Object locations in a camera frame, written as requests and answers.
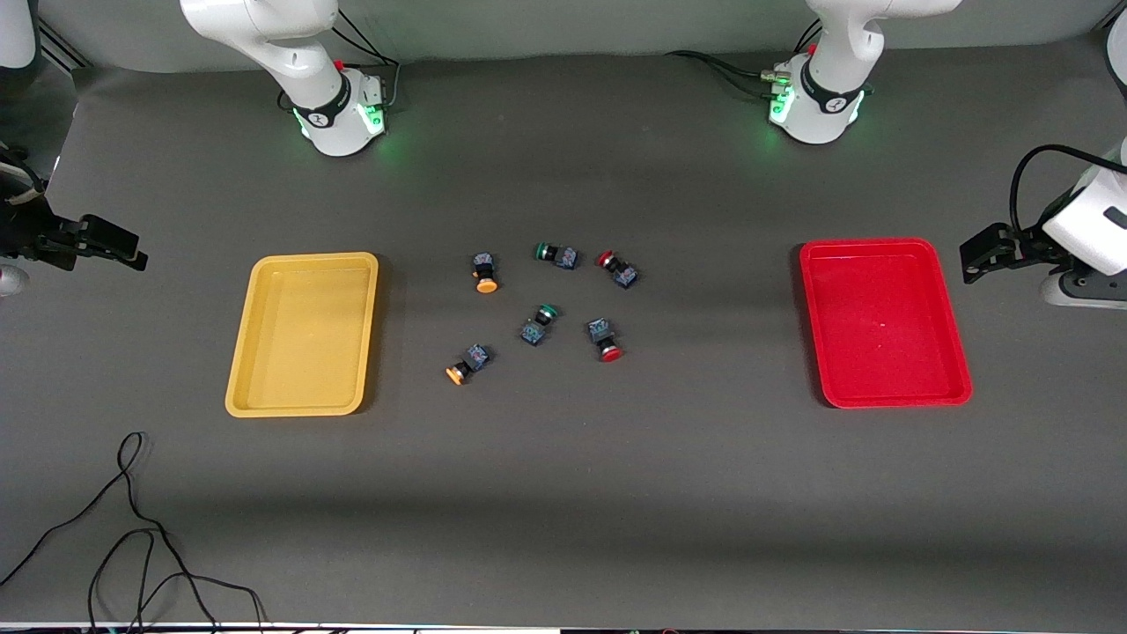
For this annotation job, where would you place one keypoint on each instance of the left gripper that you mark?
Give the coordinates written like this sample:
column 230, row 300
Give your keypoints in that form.
column 1024, row 247

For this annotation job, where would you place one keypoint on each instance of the red push button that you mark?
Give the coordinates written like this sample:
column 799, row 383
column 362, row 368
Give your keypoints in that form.
column 603, row 336
column 621, row 271

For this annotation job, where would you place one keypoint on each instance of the yellow push button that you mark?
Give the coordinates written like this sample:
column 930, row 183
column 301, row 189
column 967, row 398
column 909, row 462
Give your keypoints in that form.
column 471, row 361
column 484, row 271

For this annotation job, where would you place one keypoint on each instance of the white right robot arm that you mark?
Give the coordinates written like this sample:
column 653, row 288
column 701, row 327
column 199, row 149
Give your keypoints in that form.
column 299, row 53

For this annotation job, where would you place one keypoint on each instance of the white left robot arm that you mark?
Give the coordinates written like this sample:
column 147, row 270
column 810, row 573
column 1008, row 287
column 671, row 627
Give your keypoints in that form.
column 832, row 97

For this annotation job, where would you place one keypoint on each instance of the red plastic tray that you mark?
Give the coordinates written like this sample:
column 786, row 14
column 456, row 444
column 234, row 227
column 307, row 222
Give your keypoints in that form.
column 885, row 326

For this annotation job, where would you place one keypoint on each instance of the yellow plastic tray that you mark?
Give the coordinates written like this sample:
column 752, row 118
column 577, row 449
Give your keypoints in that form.
column 304, row 335

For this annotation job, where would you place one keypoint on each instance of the green push button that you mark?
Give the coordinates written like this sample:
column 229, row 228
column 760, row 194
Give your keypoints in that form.
column 535, row 330
column 559, row 256

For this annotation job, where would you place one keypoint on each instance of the dark grey table mat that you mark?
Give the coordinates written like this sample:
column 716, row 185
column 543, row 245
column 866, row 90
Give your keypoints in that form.
column 563, row 484

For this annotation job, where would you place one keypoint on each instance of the aluminium frame profile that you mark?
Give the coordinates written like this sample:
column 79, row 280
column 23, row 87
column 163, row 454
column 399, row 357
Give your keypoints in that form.
column 62, row 48

